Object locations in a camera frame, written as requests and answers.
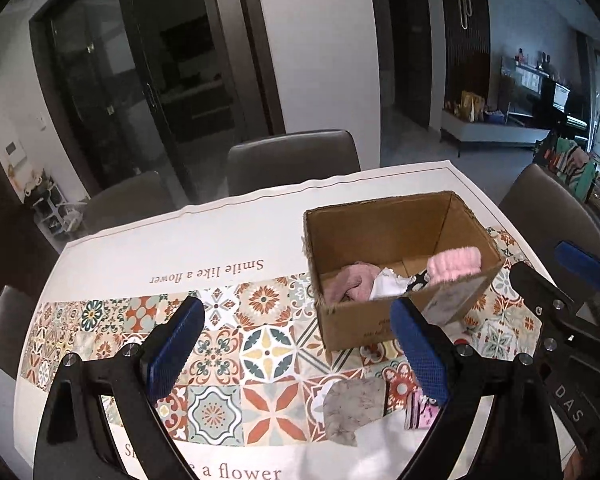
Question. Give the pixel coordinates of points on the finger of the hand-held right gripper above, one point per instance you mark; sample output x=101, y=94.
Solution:
x=535, y=290
x=580, y=262

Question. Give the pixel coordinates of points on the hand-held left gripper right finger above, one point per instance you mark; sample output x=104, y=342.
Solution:
x=422, y=355

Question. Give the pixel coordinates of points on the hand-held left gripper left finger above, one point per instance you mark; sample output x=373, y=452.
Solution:
x=172, y=350

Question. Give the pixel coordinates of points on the pink striped cartoon sock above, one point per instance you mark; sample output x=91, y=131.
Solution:
x=420, y=410

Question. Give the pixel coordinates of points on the cardboard box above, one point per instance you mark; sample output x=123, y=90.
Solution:
x=360, y=320

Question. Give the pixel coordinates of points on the white fleece sock black bow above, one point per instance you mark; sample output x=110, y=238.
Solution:
x=387, y=285

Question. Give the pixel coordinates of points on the light pink ribbed sock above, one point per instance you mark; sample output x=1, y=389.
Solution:
x=455, y=262

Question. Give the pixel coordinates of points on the grey patterned sock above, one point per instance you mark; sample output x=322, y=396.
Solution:
x=350, y=405

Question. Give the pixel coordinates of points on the dusty pink fluffy sock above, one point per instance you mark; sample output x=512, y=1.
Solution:
x=352, y=285

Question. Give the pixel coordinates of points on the grey dining chair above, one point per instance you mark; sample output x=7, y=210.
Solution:
x=555, y=205
x=292, y=160
x=125, y=200
x=10, y=330

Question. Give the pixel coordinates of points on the floral tile printed tablecloth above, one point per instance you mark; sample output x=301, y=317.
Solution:
x=180, y=245

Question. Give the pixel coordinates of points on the white low sideboard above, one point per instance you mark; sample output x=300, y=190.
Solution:
x=490, y=132

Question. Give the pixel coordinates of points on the black piano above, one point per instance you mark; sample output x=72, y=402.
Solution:
x=565, y=105

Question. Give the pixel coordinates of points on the small shoe rack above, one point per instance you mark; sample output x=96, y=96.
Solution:
x=50, y=205

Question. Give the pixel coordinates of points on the yellow snack bags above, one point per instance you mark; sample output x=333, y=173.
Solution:
x=470, y=105

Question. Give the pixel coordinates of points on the glass display cabinet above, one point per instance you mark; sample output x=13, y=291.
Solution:
x=525, y=77

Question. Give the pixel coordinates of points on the brown wooden entrance door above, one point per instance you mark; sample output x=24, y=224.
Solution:
x=5, y=240

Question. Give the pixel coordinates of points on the dark hallway door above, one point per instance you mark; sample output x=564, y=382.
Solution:
x=410, y=40

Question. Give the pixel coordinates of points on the dark sliding glass door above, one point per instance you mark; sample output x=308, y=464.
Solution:
x=155, y=60

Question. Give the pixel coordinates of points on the dark slatted wall cabinet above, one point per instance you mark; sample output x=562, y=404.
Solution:
x=465, y=45

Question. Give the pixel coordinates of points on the white wall intercom panel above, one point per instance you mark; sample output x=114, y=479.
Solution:
x=15, y=152

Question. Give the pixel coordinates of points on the white light switch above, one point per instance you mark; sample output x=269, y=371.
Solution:
x=41, y=124

